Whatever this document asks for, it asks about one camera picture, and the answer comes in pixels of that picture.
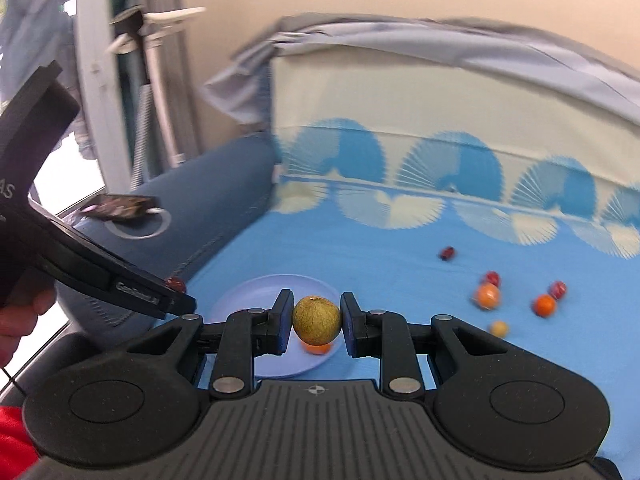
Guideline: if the blue patterned sofa cover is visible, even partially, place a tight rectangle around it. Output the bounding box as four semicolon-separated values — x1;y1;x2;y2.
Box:
187;47;639;477

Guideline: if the yellow-green longan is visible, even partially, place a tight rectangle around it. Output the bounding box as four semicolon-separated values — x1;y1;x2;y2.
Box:
292;296;342;346

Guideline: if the red fruit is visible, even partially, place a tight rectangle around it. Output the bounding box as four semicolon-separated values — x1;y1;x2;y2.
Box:
484;271;500;287
548;281;567;301

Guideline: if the black smartphone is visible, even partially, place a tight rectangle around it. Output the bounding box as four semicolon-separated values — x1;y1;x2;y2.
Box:
79;194;155;221

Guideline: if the orange fruit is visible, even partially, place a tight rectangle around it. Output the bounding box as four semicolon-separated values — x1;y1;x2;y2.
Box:
473;283;501;310

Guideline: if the white steamer stand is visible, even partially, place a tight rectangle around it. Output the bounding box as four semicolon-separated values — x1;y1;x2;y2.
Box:
107;6;205;168

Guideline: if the light purple plastic plate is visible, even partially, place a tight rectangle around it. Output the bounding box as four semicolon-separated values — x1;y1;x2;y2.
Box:
203;274;345;379

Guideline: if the small yellow longan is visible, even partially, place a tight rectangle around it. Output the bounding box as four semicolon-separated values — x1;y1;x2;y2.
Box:
489;320;509;338

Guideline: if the grey bedsheet on backrest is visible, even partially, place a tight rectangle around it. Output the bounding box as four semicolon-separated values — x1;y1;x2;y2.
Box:
202;12;639;125

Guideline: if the person's left hand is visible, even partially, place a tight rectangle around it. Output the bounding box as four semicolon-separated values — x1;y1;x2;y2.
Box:
0;288;56;367

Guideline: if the dark red jujube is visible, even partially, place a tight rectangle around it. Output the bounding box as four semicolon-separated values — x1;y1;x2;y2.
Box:
165;276;186;294
438;246;457;261

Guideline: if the white charging cable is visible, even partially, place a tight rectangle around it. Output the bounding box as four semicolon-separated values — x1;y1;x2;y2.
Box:
106;206;173;240

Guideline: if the black garment steamer head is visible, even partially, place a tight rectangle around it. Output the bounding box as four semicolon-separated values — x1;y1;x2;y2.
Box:
111;6;144;37

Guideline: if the red clothing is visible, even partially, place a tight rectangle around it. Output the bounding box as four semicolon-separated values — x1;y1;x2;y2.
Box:
0;406;38;480

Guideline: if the orange tangerine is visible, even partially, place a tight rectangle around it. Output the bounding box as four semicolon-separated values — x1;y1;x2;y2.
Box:
532;294;556;318
300;341;333;356

